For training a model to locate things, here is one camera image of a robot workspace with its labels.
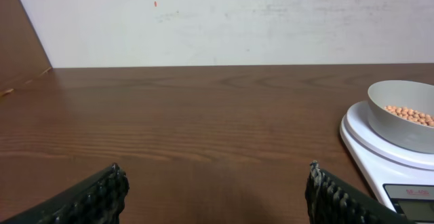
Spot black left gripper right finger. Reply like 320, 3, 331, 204
304, 161, 412, 224

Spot grey round bowl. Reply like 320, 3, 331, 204
368, 80, 433, 153

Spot soybeans in bowl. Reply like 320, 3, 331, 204
384, 105, 434, 127

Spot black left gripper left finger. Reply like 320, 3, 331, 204
1, 163, 130, 224

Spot white digital kitchen scale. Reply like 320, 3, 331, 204
340, 101, 433, 223

